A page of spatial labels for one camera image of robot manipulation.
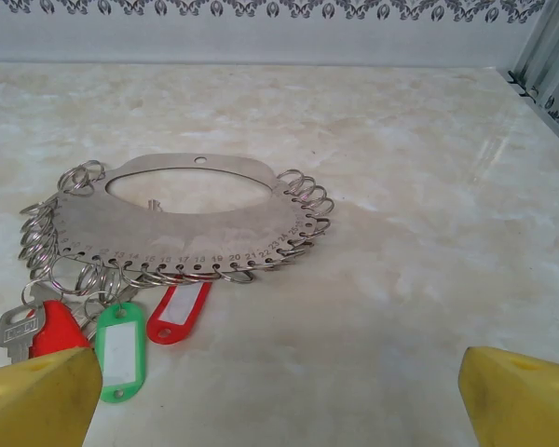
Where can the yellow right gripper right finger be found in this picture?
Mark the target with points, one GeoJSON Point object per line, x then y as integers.
{"type": "Point", "coordinates": [522, 405]}

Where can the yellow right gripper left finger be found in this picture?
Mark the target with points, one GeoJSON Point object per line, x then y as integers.
{"type": "Point", "coordinates": [37, 400]}

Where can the silver metal key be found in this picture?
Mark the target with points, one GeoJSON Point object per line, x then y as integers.
{"type": "Point", "coordinates": [16, 333]}

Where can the red plastic key tag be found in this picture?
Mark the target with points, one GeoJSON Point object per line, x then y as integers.
{"type": "Point", "coordinates": [179, 309]}
{"type": "Point", "coordinates": [58, 328]}

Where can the green plastic key tag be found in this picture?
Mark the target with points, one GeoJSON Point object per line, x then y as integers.
{"type": "Point", "coordinates": [121, 344]}

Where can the aluminium frame post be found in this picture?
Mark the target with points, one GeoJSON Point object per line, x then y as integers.
{"type": "Point", "coordinates": [547, 42]}

